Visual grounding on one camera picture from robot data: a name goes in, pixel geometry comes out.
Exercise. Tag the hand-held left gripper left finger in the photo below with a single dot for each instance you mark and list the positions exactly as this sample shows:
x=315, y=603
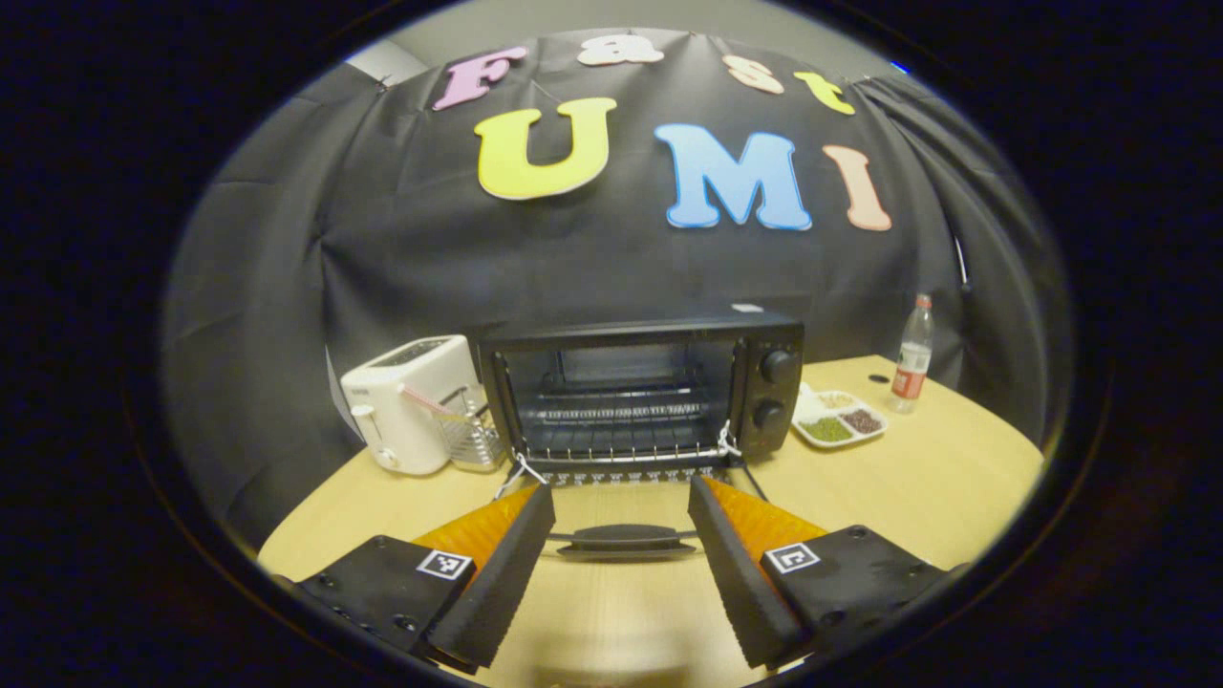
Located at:
x=502, y=573

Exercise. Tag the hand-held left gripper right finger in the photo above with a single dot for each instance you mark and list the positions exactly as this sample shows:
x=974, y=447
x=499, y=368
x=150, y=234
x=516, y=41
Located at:
x=736, y=573

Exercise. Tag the black electric oven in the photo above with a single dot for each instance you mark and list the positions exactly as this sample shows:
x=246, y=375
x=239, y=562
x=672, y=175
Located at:
x=764, y=392

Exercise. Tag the metal oven rack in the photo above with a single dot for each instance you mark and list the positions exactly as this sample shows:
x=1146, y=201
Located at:
x=621, y=413

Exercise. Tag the white divided bean dish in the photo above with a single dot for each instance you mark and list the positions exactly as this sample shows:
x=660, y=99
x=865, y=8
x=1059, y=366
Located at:
x=841, y=425

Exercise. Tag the pink striped straw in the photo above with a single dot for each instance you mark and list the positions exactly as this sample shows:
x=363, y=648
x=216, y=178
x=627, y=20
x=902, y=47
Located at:
x=425, y=401

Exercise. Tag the white toaster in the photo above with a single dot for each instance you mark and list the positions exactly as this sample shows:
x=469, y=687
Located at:
x=406, y=411

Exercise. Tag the clear plastic bottle red label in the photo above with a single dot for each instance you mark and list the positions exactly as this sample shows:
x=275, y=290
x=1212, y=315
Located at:
x=912, y=368

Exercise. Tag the black backdrop cloth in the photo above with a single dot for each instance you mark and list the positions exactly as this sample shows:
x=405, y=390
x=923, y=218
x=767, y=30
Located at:
x=411, y=248

